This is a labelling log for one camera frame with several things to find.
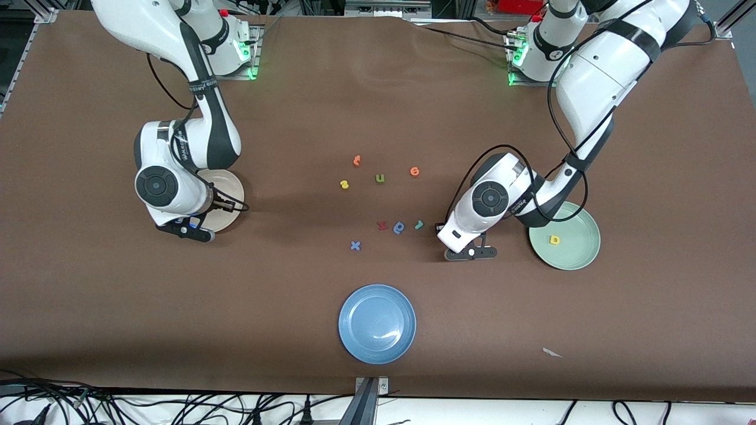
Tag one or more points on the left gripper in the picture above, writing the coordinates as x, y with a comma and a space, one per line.
437, 224

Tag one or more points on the aluminium frame rail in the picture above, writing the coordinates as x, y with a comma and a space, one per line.
723, 28
47, 15

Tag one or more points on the blue plate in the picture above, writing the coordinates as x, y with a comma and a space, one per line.
378, 324

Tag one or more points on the blue foam letter a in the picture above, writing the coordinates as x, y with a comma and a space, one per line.
399, 227

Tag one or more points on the grey power strip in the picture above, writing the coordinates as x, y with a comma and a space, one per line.
387, 7

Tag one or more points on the red box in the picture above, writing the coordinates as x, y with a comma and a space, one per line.
520, 6

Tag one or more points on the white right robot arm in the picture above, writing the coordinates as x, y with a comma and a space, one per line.
136, 23

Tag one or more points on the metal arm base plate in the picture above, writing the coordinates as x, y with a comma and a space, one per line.
255, 53
520, 83

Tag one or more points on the white paper scrap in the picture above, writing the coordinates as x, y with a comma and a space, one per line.
552, 353

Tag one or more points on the aluminium table bracket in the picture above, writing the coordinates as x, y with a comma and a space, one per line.
369, 395

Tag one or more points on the black power plug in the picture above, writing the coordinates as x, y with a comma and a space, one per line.
306, 410

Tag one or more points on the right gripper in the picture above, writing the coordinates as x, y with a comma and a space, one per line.
217, 201

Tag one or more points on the beige plate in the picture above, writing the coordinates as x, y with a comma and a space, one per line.
227, 183

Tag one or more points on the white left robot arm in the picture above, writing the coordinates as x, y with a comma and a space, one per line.
596, 71

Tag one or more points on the green plate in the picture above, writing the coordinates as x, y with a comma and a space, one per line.
573, 248

